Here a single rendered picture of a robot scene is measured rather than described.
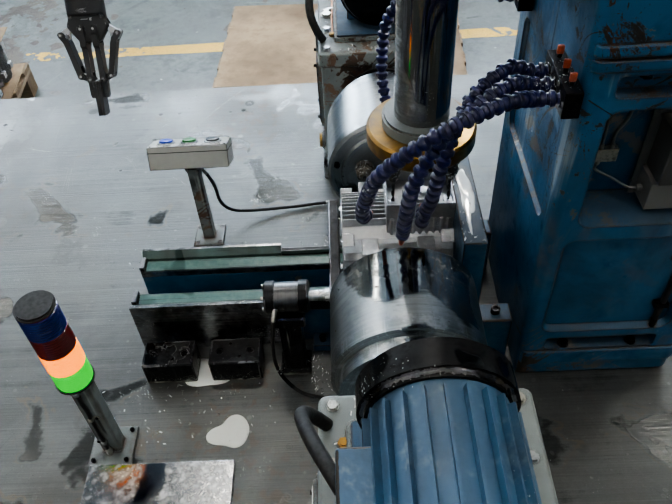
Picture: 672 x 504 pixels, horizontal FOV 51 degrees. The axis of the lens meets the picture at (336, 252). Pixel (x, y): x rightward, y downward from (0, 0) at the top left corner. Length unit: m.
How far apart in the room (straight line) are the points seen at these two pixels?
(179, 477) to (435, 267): 0.53
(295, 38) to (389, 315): 2.80
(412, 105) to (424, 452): 0.58
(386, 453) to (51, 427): 0.89
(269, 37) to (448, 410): 3.18
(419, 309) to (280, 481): 0.44
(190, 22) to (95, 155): 2.37
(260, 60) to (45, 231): 1.96
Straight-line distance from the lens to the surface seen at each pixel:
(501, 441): 0.73
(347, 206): 1.27
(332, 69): 1.62
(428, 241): 1.26
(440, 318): 1.04
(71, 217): 1.87
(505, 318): 1.36
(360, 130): 1.38
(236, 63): 3.57
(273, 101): 2.10
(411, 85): 1.09
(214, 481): 1.20
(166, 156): 1.53
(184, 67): 3.90
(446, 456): 0.70
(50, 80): 4.07
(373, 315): 1.05
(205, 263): 1.48
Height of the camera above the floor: 1.97
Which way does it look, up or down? 46 degrees down
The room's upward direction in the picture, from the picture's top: 4 degrees counter-clockwise
